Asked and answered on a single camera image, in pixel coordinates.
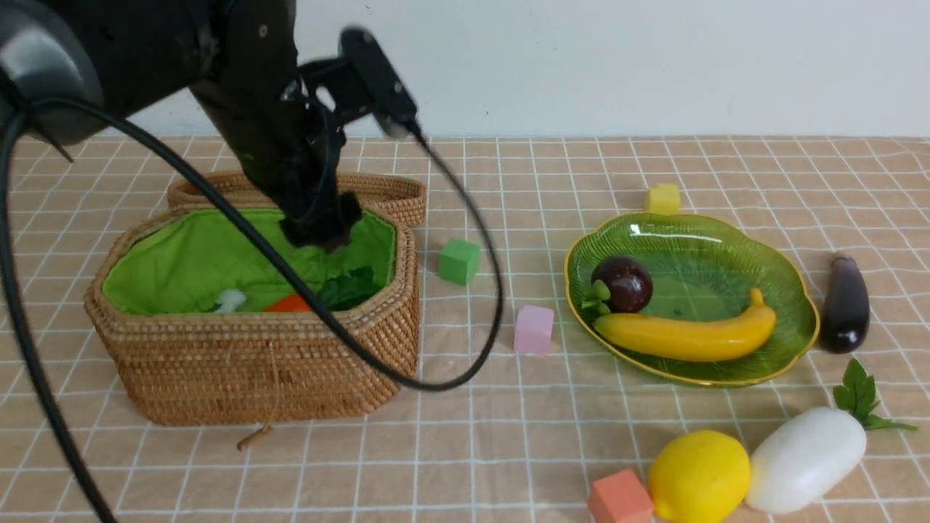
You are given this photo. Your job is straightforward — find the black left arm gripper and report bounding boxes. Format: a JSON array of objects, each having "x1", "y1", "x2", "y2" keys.
[{"x1": 240, "y1": 94, "x2": 362, "y2": 253}]

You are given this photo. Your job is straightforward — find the orange toy carrot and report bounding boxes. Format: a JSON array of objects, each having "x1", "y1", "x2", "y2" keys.
[{"x1": 263, "y1": 266, "x2": 384, "y2": 314}]

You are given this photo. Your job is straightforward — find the dark purple toy mangosteen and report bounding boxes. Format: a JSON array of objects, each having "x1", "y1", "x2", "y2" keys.
[{"x1": 581, "y1": 255, "x2": 653, "y2": 315}]

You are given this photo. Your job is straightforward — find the yellow toy banana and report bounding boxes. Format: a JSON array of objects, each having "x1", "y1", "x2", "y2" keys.
[{"x1": 592, "y1": 288, "x2": 777, "y2": 362}]

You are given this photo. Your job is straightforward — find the yellow toy lemon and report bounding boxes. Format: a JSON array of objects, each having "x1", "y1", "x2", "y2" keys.
[{"x1": 647, "y1": 430, "x2": 751, "y2": 522}]

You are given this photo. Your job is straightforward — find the dark purple toy eggplant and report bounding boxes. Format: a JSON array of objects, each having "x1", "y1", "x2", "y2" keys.
[{"x1": 820, "y1": 251, "x2": 871, "y2": 354}]

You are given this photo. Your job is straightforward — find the white toy radish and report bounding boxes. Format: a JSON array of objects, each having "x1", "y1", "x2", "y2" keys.
[{"x1": 745, "y1": 358, "x2": 917, "y2": 514}]

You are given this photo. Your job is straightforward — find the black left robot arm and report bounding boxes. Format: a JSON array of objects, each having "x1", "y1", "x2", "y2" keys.
[{"x1": 1, "y1": 1, "x2": 362, "y2": 252}]

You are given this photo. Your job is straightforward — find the woven rattan basket lid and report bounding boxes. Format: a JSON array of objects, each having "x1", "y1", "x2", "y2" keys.
[{"x1": 167, "y1": 171, "x2": 427, "y2": 229}]

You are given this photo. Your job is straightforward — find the woven rattan basket green lining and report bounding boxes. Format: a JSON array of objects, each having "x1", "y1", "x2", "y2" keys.
[{"x1": 84, "y1": 204, "x2": 421, "y2": 427}]

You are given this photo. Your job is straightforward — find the green foam cube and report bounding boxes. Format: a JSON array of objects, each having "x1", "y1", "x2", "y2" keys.
[{"x1": 437, "y1": 238, "x2": 481, "y2": 287}]

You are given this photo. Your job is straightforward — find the pink foam cube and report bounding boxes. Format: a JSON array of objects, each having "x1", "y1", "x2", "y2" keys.
[{"x1": 512, "y1": 304, "x2": 554, "y2": 355}]

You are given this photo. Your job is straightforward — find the yellow foam cube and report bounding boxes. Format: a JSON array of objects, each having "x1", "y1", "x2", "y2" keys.
[{"x1": 645, "y1": 183, "x2": 681, "y2": 216}]

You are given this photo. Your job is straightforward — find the green glass leaf plate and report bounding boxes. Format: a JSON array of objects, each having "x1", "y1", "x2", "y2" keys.
[{"x1": 562, "y1": 212, "x2": 820, "y2": 388}]

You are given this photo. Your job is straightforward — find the orange foam cube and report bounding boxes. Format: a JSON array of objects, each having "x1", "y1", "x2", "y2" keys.
[{"x1": 588, "y1": 468, "x2": 655, "y2": 522}]

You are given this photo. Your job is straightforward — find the checkered beige tablecloth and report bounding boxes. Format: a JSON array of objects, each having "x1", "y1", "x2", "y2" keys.
[{"x1": 11, "y1": 137, "x2": 929, "y2": 522}]

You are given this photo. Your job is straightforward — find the black cable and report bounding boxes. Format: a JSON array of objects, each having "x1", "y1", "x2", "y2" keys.
[{"x1": 0, "y1": 94, "x2": 505, "y2": 523}]

